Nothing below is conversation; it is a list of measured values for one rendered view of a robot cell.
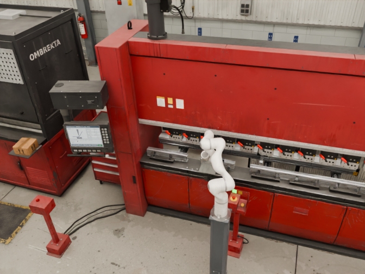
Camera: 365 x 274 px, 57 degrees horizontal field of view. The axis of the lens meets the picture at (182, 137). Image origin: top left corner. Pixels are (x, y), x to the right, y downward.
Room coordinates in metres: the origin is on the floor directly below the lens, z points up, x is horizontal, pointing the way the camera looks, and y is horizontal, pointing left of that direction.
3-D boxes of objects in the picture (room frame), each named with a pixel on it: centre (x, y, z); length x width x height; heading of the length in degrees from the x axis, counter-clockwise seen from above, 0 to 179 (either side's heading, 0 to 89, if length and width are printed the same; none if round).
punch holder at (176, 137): (3.11, 0.07, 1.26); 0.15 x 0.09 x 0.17; 71
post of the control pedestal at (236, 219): (2.52, -0.56, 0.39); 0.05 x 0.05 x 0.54; 67
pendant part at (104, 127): (2.89, 0.95, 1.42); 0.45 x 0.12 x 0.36; 85
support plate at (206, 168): (2.84, -0.28, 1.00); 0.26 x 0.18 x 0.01; 161
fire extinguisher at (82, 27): (7.97, 2.22, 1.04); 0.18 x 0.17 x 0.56; 70
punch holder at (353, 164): (2.52, -1.63, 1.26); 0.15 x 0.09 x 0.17; 71
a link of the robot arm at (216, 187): (2.13, -0.29, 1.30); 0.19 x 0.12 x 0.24; 98
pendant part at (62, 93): (2.98, 0.99, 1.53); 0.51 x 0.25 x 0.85; 85
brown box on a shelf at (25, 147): (3.28, 1.90, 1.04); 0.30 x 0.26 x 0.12; 70
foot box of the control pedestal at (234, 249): (2.49, -0.55, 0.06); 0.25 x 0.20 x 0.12; 157
